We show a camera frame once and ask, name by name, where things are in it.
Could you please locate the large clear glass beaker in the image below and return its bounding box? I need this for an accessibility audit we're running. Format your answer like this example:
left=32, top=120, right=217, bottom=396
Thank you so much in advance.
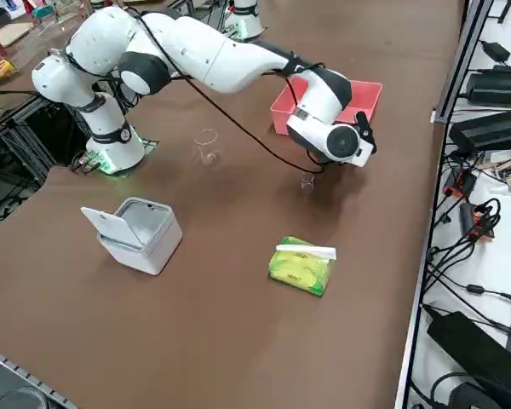
left=193, top=127, right=222, bottom=168

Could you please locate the green tissue pack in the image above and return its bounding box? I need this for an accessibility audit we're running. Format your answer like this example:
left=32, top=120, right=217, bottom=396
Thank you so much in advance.
left=267, top=235, right=338, bottom=298

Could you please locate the white lidded trash bin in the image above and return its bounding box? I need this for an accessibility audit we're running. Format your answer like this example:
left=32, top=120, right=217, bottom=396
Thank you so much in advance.
left=80, top=196, right=184, bottom=277

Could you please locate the pink plastic rectangular container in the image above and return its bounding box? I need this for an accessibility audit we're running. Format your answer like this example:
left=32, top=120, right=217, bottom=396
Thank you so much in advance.
left=270, top=78, right=383, bottom=136

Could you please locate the orange black connector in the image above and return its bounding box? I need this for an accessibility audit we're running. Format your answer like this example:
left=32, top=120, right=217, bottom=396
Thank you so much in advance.
left=445, top=168, right=478, bottom=197
left=459, top=202, right=495, bottom=242

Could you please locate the large black power adapter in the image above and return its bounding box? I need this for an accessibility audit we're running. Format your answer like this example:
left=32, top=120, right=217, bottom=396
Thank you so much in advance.
left=449, top=108, right=511, bottom=153
left=468, top=66, right=511, bottom=107

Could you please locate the small black power adapter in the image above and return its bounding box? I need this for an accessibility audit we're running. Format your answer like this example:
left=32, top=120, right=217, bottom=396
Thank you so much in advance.
left=480, top=40, right=511, bottom=63

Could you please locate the yellow snack packet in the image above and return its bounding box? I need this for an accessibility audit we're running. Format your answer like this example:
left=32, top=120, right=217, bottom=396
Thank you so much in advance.
left=0, top=59, right=17, bottom=93

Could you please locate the brown cardboard sheet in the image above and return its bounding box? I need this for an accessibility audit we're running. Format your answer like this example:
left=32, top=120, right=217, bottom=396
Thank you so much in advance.
left=0, top=20, right=35, bottom=50

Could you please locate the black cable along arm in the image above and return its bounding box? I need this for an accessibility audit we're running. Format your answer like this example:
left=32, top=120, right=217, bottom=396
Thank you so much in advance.
left=127, top=8, right=327, bottom=175

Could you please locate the aluminium frame profile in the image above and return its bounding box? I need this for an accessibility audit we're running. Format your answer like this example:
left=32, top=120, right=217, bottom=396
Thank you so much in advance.
left=430, top=0, right=495, bottom=125

